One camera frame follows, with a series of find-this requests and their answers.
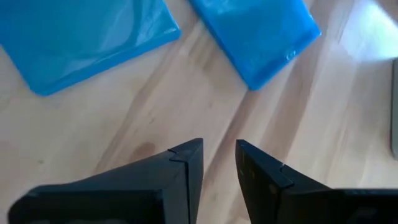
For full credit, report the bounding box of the grey translucent bin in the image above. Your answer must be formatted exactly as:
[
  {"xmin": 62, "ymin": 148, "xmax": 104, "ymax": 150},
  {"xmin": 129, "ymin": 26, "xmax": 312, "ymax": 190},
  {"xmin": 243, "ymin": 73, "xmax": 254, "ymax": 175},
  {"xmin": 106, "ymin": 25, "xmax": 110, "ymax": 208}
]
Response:
[{"xmin": 391, "ymin": 58, "xmax": 398, "ymax": 160}]

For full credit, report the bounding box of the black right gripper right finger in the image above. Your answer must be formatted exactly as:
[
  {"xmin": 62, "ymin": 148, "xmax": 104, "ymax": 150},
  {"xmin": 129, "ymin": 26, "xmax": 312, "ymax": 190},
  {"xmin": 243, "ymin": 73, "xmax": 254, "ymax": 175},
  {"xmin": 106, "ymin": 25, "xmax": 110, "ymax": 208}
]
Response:
[{"xmin": 234, "ymin": 139, "xmax": 398, "ymax": 224}]

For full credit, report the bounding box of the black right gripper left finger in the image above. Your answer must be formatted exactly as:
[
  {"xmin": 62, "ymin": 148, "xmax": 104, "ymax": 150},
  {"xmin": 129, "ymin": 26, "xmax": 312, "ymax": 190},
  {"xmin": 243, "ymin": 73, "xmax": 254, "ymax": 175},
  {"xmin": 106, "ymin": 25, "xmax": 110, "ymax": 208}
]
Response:
[{"xmin": 7, "ymin": 138, "xmax": 205, "ymax": 224}]

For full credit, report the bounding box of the blue disc case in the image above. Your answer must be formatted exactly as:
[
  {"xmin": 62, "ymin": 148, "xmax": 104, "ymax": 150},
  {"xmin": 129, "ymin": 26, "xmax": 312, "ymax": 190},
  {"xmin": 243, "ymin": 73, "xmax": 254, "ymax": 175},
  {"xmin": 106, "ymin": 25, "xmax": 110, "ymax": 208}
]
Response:
[
  {"xmin": 187, "ymin": 0, "xmax": 322, "ymax": 91},
  {"xmin": 0, "ymin": 0, "xmax": 182, "ymax": 97}
]

